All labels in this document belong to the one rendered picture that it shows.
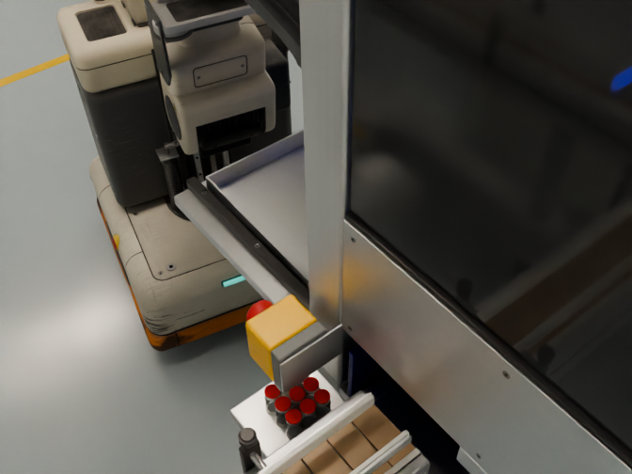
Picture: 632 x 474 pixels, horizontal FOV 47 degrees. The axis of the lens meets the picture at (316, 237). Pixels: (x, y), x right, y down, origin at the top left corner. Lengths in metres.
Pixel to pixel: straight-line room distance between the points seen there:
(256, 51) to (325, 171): 0.90
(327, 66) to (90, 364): 1.64
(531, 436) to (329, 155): 0.32
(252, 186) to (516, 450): 0.70
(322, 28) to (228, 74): 0.99
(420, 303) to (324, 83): 0.22
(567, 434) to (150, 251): 1.51
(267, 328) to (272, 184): 0.44
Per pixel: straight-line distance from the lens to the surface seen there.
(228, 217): 1.17
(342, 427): 0.88
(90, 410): 2.08
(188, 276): 1.92
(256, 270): 1.11
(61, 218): 2.58
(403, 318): 0.73
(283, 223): 1.17
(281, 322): 0.86
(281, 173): 1.26
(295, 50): 0.95
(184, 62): 1.55
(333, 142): 0.68
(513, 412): 0.68
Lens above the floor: 1.73
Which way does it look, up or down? 47 degrees down
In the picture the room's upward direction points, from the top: 1 degrees counter-clockwise
